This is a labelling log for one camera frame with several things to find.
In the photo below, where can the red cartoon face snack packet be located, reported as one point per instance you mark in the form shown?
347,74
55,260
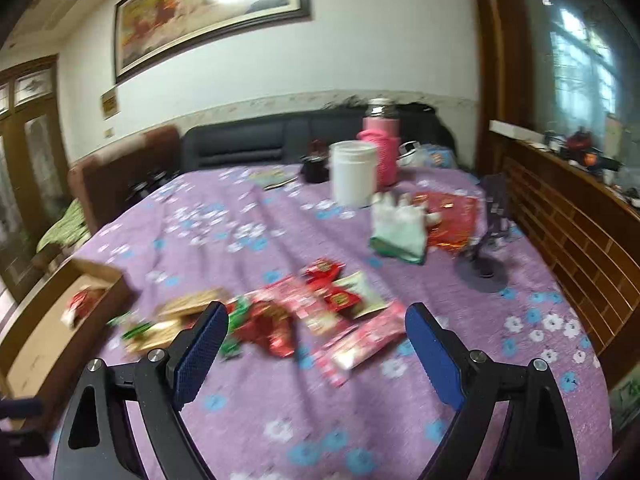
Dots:
322,269
342,300

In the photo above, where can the brown armchair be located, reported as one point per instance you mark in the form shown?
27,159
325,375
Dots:
125,170

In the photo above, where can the white plastic jar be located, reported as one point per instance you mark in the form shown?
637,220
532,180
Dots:
352,175

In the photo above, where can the folded paper booklet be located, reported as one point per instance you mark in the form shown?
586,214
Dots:
272,178

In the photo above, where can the white glove with green cuff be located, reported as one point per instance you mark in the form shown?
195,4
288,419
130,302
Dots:
397,230

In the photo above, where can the beige snack packet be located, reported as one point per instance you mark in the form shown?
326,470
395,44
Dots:
152,336
192,302

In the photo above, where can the wooden pillar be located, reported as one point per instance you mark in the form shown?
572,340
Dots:
500,60

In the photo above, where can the grey phone stand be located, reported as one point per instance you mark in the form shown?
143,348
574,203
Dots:
482,272

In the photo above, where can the red white round snack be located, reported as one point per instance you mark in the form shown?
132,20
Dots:
82,305

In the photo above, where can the framed painting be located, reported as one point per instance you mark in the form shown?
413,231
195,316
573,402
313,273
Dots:
200,0

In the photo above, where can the gold wall plaque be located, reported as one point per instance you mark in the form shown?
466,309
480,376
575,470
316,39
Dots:
110,103

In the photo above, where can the cardboard box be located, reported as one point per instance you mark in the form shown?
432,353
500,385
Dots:
35,355

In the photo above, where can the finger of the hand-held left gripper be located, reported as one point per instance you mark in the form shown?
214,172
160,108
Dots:
20,408
25,444

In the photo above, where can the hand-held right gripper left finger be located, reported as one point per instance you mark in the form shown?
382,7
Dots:
200,355

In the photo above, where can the bottle with pink knit sleeve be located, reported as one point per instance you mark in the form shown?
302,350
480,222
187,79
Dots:
382,145

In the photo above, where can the black sofa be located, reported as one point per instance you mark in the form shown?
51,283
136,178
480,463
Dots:
250,140

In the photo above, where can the white face mask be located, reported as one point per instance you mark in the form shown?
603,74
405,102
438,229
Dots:
410,155

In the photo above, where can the purple floral tablecloth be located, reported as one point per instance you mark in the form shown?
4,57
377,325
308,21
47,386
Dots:
300,230

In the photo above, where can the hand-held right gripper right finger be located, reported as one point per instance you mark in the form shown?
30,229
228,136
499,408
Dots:
435,360

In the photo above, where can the window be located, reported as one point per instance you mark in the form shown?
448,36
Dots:
580,50

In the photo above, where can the red and black object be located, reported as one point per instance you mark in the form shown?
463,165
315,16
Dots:
585,152

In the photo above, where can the red foil snack packet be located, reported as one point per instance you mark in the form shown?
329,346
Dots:
265,332

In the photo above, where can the blue printed packet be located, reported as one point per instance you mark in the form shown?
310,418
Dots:
440,157

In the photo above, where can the green cushion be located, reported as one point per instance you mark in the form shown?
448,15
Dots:
65,225

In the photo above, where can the green printed carton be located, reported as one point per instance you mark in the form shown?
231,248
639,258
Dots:
627,400

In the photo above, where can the wooden glass door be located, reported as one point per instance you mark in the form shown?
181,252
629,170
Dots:
35,160

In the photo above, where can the small black container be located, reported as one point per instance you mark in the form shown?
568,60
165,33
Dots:
315,167

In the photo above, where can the red mesh pouch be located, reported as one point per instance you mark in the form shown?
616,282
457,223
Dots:
455,220

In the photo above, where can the cream white snack packet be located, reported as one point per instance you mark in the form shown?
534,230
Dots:
370,292

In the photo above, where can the green snack packet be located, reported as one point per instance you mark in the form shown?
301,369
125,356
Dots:
232,346

